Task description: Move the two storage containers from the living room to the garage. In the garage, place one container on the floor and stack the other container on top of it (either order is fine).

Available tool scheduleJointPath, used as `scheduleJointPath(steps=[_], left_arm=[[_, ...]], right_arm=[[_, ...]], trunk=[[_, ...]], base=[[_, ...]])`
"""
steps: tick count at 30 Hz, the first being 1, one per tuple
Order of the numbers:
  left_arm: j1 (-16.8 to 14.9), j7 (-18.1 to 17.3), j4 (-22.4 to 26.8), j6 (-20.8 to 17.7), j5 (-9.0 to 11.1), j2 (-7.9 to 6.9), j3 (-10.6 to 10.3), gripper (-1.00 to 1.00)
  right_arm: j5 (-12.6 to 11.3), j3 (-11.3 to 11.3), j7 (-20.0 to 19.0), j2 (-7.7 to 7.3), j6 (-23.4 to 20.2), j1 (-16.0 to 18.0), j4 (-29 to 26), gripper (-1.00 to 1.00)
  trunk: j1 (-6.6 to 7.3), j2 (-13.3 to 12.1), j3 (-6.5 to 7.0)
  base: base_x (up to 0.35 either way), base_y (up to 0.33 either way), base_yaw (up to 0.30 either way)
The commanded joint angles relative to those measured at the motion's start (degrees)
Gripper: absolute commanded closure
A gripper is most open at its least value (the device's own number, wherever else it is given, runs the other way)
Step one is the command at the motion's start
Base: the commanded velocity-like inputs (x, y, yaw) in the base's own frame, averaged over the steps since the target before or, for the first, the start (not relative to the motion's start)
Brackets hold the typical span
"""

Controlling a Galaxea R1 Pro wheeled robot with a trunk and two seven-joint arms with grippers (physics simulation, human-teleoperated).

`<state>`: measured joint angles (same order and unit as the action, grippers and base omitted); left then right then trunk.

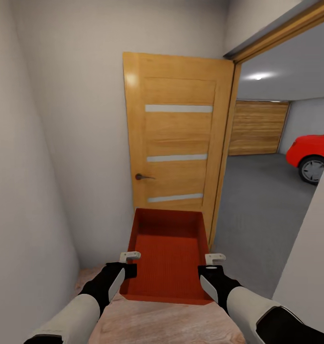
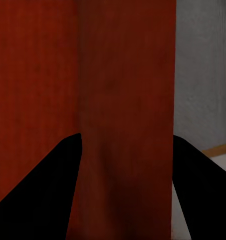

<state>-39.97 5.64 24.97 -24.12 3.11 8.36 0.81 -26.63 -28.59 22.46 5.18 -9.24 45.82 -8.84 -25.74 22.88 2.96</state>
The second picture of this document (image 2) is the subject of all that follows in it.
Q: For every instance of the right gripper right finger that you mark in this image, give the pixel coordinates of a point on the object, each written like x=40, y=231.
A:
x=200, y=185

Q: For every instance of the storage box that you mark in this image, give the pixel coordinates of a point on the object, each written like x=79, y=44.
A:
x=105, y=69

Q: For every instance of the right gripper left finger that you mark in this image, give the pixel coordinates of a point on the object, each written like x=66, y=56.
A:
x=39, y=207

